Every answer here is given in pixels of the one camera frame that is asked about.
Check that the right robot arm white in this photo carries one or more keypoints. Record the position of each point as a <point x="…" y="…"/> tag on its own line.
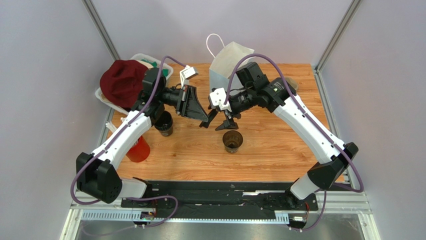
<point x="249" y="87"/>

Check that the brown coffee cup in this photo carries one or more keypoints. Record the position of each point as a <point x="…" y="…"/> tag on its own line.
<point x="232" y="141"/>

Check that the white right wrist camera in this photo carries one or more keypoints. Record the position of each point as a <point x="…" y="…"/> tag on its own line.
<point x="215" y="97"/>

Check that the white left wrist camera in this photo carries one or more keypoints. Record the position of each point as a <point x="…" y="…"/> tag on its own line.
<point x="187" y="73"/>

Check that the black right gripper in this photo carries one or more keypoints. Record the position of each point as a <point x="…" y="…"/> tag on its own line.
<point x="223" y="113"/>

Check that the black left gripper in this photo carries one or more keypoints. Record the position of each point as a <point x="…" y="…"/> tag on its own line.
<point x="190" y="107"/>

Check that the dark red bucket hat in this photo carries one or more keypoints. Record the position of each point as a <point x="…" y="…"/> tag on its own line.
<point x="122" y="82"/>

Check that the stack of black cups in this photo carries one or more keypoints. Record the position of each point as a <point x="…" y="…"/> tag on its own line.
<point x="165" y="124"/>

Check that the white plastic basket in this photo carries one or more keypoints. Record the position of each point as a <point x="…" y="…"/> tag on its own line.
<point x="99" y="95"/>

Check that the white paper bag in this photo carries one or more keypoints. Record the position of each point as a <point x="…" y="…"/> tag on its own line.
<point x="224" y="62"/>

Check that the brown pulp cup carrier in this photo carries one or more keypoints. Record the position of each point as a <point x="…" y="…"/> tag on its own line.
<point x="292" y="83"/>

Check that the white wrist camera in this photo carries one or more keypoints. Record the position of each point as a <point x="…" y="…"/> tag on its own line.
<point x="215" y="97"/>
<point x="187" y="73"/>

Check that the green cloth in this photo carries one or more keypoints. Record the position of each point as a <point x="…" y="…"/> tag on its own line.
<point x="165" y="71"/>

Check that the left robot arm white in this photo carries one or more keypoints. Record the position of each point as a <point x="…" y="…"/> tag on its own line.
<point x="96" y="172"/>

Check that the red cup with straws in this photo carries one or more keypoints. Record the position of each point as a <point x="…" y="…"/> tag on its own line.
<point x="140" y="151"/>

